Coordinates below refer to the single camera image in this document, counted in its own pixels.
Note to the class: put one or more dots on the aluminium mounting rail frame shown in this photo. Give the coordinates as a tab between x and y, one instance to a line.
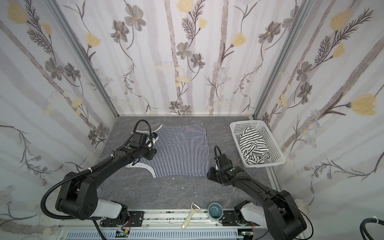
164	225

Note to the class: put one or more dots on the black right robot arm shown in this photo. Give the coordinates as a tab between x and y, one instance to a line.
283	218

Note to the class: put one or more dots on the white plastic laundry basket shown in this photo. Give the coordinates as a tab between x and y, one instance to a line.
276	155

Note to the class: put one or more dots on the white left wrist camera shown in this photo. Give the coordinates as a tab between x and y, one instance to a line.
154	136

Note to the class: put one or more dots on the clear jar with metal lid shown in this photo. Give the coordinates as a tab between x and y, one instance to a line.
303	206

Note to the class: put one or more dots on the teal ceramic mug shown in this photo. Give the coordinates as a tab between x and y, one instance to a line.
215	212

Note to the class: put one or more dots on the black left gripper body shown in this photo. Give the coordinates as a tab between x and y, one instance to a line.
150	149

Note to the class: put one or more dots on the cream vegetable peeler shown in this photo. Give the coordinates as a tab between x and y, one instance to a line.
194	209

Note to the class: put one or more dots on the black white striped tank top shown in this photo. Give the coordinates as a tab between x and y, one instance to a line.
253	147

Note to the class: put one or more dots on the blue white striped tank top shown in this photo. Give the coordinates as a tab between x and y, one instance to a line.
181	150

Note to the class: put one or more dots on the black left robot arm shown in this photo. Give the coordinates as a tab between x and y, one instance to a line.
78	196

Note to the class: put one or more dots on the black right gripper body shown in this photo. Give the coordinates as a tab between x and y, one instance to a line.
214	174

